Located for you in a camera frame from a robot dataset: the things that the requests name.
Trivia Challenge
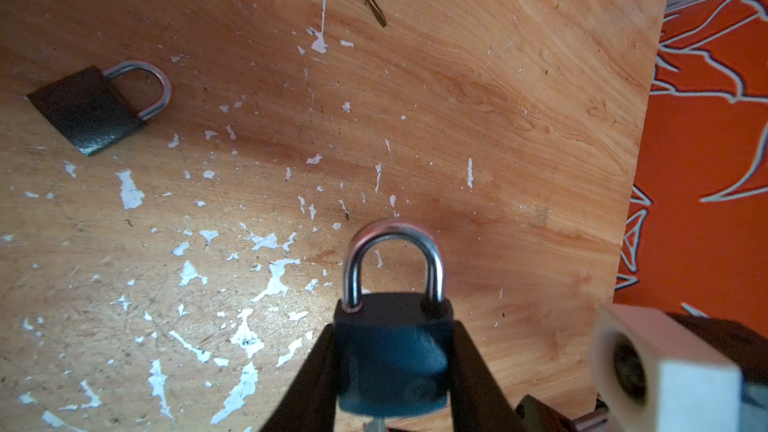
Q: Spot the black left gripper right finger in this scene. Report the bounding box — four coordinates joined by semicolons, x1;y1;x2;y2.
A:
449;320;525;432

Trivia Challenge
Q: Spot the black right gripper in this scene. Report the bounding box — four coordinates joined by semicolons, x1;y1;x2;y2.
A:
669;313;768;384

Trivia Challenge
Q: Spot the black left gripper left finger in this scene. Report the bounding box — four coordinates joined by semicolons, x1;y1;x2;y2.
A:
261;324;338;432

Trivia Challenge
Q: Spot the small black padlock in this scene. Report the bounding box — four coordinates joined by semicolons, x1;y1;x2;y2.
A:
27;60;172;156

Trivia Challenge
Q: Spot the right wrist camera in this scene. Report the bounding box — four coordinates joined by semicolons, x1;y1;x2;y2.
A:
588;304;742;431

